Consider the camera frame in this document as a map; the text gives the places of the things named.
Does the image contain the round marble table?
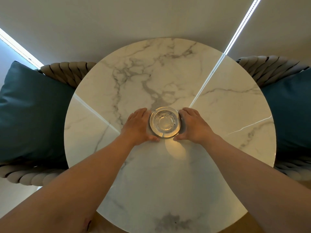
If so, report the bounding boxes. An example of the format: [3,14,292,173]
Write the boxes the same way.
[64,37,277,233]

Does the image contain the teal cushion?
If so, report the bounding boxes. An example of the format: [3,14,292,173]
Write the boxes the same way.
[0,61,76,165]
[260,68,311,158]

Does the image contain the person's right forearm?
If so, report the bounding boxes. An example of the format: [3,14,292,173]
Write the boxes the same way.
[203,134,311,233]

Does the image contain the person's right hand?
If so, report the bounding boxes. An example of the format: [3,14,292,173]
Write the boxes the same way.
[173,107,217,145]

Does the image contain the clear glass ashtray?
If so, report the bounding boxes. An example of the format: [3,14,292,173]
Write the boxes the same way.
[149,106,182,139]

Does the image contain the grey woven chair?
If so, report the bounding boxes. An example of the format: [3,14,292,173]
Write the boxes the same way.
[0,61,98,187]
[236,55,311,182]

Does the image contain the grey ash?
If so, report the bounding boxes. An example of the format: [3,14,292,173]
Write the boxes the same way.
[159,113,176,127]

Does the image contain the person's left hand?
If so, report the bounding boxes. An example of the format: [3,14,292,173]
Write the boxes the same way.
[120,108,160,146]

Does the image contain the person's left forearm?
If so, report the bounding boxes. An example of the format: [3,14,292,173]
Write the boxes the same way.
[0,133,135,233]

